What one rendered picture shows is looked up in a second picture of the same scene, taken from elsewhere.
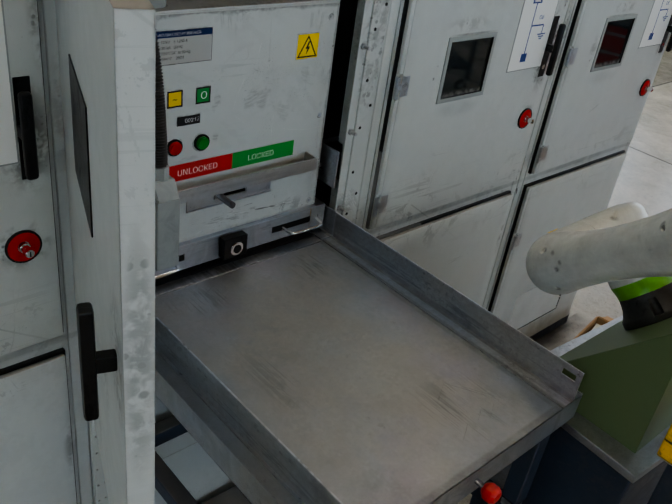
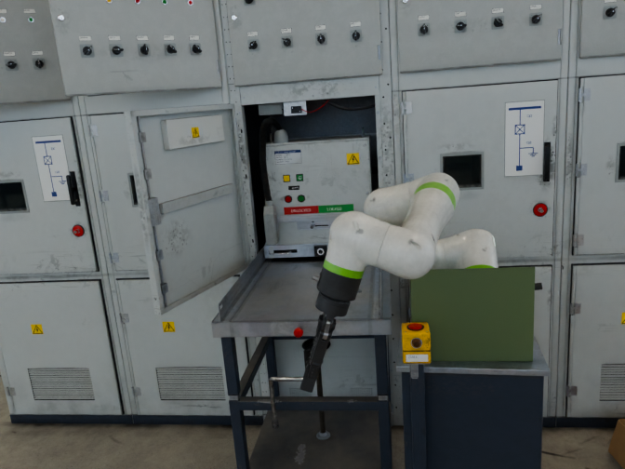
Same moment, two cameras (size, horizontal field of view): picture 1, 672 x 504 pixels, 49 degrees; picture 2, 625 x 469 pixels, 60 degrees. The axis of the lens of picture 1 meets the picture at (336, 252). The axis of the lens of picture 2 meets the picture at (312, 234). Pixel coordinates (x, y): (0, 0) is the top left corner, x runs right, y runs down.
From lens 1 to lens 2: 1.74 m
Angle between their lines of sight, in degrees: 53
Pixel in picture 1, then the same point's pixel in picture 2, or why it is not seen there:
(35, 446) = not seen: hidden behind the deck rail
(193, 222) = (301, 235)
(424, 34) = (418, 152)
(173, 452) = (297, 356)
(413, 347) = not seen: hidden behind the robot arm
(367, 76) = (386, 173)
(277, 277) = not seen: hidden behind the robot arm
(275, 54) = (335, 162)
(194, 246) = (301, 247)
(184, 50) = (288, 158)
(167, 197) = (268, 212)
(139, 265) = (137, 175)
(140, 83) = (130, 127)
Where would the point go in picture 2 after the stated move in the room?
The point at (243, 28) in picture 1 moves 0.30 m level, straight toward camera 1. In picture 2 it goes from (315, 150) to (265, 158)
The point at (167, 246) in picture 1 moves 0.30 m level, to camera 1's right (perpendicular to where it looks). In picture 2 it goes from (269, 234) to (309, 245)
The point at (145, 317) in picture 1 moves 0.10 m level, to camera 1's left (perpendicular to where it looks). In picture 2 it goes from (140, 192) to (130, 189)
